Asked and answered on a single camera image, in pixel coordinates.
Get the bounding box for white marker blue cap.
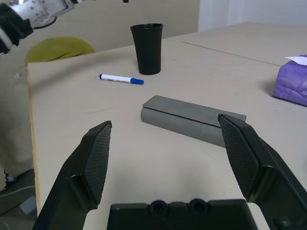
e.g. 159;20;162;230
99;73;145;85

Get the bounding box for purple tissue box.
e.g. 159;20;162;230
272;54;307;107

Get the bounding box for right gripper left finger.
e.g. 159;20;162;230
32;120;113;230

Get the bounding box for black plastic cup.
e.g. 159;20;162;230
130;23;164;75

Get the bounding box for grey glasses case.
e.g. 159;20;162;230
140;95;248;148

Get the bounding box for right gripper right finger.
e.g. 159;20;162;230
217;113;307;230

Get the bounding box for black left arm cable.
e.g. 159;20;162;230
31;15;59;31

